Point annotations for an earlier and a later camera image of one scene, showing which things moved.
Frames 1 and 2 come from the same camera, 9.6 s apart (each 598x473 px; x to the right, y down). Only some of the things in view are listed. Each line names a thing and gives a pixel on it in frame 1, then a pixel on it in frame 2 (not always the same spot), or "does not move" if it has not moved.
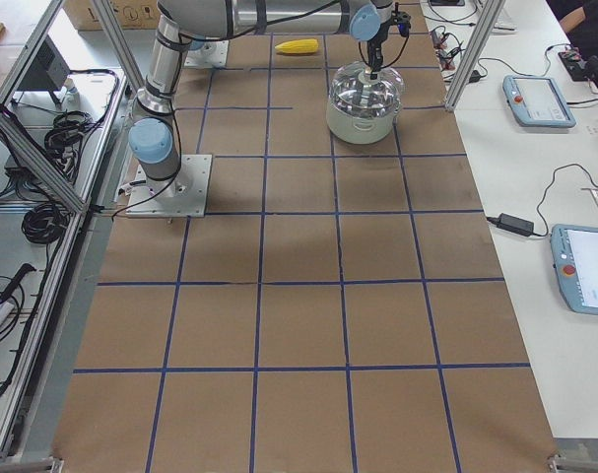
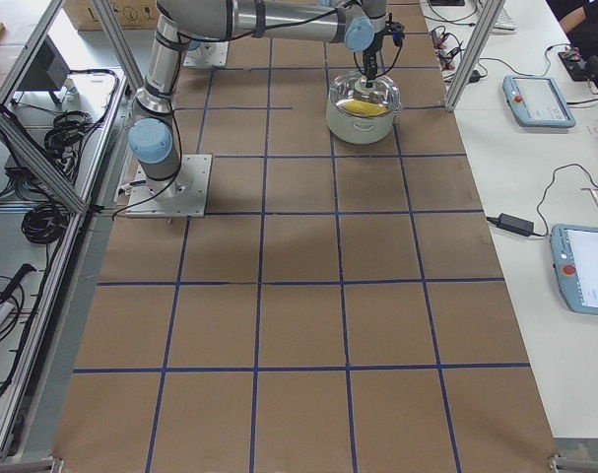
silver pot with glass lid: (360, 129) does not move
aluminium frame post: (482, 36) does not move
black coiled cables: (45, 223) does not move
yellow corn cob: (297, 46) -> (361, 108)
